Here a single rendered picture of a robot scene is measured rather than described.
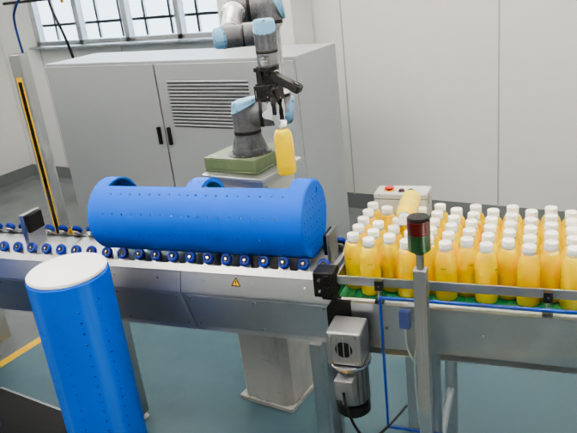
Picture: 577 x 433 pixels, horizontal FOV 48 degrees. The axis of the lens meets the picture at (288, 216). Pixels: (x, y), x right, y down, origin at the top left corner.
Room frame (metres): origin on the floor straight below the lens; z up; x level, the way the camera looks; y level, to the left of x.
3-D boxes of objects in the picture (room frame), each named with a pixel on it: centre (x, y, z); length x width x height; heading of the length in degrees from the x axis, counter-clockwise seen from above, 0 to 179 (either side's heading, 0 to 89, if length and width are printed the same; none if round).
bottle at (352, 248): (1.98, -0.20, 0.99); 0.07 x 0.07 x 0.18
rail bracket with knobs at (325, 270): (1.93, -0.10, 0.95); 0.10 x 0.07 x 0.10; 157
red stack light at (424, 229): (1.65, -0.35, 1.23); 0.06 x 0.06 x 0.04
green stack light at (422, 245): (1.65, -0.35, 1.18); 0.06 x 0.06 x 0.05
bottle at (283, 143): (2.25, -0.01, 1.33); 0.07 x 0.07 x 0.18
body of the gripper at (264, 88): (2.26, 0.01, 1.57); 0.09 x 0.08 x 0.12; 67
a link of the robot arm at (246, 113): (2.72, 0.12, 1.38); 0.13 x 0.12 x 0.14; 88
